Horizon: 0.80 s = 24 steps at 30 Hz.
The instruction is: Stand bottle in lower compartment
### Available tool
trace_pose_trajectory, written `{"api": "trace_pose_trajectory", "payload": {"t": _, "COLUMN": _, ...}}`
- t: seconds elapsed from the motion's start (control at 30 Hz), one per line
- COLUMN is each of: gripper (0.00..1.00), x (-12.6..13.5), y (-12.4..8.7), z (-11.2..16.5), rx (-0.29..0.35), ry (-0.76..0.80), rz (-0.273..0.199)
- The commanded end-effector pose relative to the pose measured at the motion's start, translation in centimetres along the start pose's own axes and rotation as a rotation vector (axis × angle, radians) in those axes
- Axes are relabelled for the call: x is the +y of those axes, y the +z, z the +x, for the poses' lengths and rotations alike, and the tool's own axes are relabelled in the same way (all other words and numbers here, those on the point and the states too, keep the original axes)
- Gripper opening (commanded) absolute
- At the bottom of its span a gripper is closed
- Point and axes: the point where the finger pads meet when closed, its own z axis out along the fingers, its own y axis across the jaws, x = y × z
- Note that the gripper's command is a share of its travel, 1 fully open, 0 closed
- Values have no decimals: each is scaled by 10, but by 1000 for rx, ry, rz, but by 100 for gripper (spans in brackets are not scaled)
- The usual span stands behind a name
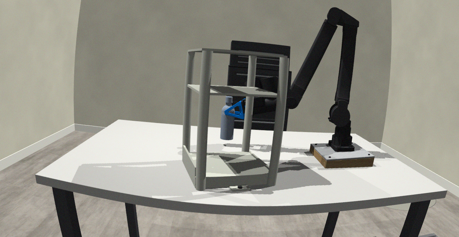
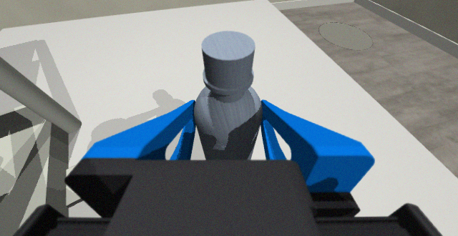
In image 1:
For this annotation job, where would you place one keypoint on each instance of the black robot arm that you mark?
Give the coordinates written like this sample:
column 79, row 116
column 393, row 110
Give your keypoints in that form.
column 339, row 114

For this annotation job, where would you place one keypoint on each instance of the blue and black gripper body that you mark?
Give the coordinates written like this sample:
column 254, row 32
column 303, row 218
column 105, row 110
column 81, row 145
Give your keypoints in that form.
column 257, row 110

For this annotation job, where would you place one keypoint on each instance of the grey bottle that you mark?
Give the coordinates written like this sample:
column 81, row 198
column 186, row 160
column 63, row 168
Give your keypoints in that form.
column 227, row 122

